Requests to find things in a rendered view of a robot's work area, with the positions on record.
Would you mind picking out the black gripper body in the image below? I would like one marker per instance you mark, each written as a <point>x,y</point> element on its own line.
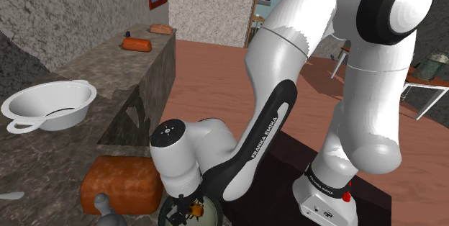
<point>182,206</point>

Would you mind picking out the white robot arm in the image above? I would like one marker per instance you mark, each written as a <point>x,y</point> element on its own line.
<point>280,60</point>

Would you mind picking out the small orange object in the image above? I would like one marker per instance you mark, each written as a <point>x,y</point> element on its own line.
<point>197,210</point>

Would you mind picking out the grey-green plate with dark rim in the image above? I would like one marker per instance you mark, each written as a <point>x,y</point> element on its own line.
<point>210,214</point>

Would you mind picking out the large orange bread loaf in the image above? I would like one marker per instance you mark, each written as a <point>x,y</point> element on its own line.
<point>119,183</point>

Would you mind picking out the dark robot stand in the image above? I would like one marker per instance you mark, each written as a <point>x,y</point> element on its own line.
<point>277,190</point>

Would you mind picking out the small orange bread loaf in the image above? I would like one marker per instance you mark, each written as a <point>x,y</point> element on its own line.
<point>137,44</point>

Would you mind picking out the pale flat utensil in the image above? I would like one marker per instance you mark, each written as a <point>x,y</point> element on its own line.
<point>10,195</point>

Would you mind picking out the brown bread loaf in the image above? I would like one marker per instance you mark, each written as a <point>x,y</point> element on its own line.
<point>161,29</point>

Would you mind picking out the small dark object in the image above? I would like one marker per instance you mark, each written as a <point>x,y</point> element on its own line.
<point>128,34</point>

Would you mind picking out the brown table with white legs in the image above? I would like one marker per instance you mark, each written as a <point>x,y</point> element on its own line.
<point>426,80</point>

